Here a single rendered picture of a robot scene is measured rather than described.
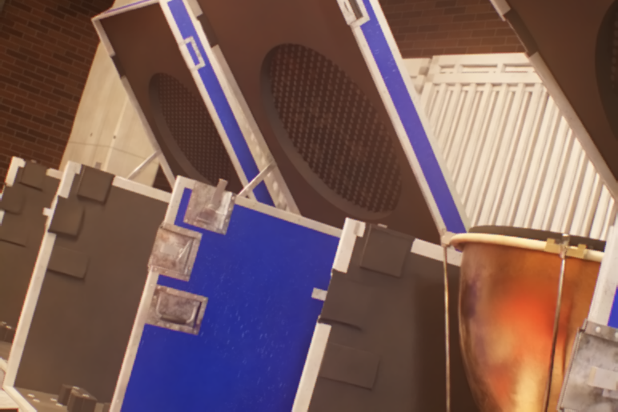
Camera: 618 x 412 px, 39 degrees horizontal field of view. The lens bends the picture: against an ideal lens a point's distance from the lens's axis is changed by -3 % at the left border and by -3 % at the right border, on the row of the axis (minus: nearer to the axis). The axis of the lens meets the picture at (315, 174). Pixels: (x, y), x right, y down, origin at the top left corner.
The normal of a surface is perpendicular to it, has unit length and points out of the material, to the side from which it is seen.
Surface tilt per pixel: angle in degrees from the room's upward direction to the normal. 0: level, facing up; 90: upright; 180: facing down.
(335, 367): 90
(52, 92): 90
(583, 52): 142
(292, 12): 138
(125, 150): 90
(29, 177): 90
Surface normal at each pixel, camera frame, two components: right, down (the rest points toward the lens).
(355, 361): 0.29, -0.04
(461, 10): -0.74, -0.29
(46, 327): 0.56, 0.06
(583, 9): -0.77, 0.58
